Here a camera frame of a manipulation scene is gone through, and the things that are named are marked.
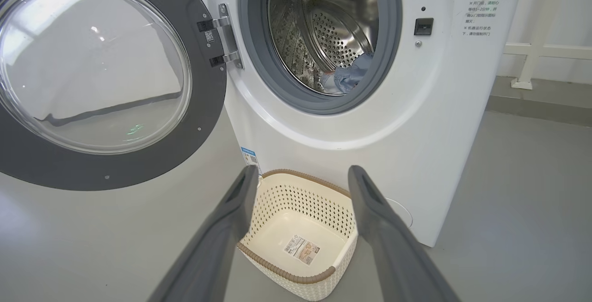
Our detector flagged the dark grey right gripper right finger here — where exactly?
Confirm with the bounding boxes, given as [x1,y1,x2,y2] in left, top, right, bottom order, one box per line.
[348,166,461,302]

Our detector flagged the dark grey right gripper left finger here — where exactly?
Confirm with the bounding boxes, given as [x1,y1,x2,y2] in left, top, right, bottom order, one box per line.
[148,166,259,302]

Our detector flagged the round dark glass washer door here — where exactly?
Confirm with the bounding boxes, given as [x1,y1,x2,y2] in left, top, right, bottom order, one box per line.
[0,0,227,191]

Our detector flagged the blue printed garment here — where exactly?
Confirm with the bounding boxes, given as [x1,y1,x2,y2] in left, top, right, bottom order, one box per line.
[324,52,374,94]

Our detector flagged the cream perforated laundry basket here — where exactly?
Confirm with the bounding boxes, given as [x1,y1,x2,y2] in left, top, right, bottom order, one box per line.
[236,169,359,302]

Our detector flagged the basket product label sticker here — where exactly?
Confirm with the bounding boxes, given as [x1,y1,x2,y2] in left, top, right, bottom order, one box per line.
[283,234,321,265]

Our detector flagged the white front-load washing machine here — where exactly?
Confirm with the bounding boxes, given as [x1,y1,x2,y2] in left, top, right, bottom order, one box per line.
[178,0,528,248]

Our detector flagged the metal door hinge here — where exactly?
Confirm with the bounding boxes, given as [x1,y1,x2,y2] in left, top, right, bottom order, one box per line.
[198,3,245,70]

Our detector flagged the grey rubber door gasket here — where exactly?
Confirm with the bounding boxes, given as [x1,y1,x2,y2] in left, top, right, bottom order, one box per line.
[237,0,403,115]

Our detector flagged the black door latch socket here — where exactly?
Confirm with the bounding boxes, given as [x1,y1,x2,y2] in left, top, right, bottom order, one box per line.
[414,18,434,36]

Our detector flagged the round drain filter cover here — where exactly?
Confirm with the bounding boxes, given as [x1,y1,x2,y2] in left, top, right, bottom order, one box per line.
[384,197,413,229]

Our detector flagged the blue energy label sticker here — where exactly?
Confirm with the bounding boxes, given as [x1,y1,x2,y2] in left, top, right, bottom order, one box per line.
[240,147,262,175]

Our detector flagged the stainless steel washer drum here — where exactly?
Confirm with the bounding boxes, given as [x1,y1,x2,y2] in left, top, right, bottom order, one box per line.
[268,0,380,95]

